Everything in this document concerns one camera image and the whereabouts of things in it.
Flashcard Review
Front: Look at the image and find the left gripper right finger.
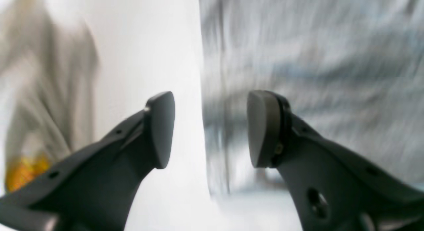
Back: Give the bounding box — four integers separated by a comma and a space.
247, 89, 424, 231

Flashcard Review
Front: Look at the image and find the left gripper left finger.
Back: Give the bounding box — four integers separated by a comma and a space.
1, 91, 175, 231

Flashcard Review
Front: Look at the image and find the white printed T-shirt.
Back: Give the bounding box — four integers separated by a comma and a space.
1, 0, 98, 195

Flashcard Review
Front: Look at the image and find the grey printed T-shirt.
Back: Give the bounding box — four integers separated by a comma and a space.
199, 0, 424, 196

